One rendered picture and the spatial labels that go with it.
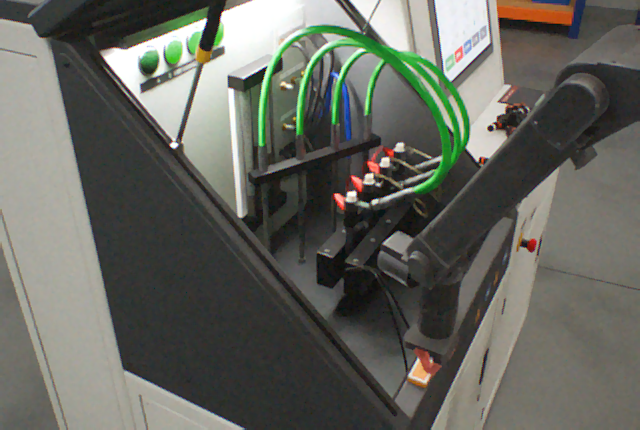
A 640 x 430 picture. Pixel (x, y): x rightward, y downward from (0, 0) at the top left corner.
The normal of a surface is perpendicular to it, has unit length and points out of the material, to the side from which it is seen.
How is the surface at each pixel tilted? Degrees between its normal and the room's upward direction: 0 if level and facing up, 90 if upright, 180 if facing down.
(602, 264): 0
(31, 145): 90
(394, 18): 90
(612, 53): 18
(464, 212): 101
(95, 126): 90
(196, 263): 90
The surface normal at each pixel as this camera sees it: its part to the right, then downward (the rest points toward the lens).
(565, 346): 0.00, -0.86
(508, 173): -0.76, 0.48
